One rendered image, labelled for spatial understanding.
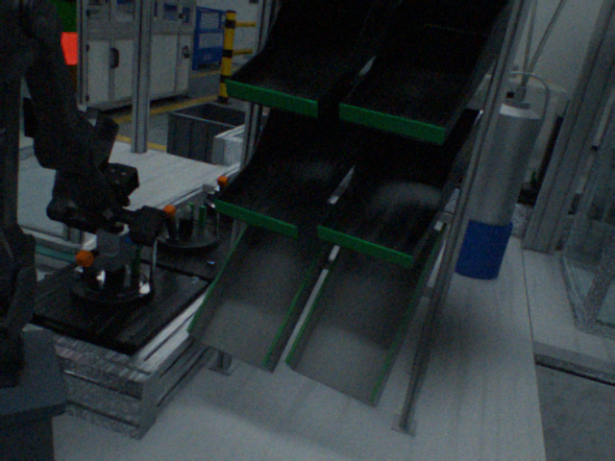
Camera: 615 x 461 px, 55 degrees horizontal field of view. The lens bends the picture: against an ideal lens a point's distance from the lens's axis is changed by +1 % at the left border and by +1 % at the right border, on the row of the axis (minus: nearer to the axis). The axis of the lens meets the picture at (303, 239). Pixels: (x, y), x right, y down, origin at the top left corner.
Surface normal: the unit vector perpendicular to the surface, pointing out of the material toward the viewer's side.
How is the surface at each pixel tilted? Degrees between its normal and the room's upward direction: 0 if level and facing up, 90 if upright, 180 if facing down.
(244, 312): 45
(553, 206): 90
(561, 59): 90
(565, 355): 90
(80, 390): 90
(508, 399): 0
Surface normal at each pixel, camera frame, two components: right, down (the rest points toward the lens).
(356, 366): -0.22, -0.44
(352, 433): 0.15, -0.91
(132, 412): -0.29, 0.33
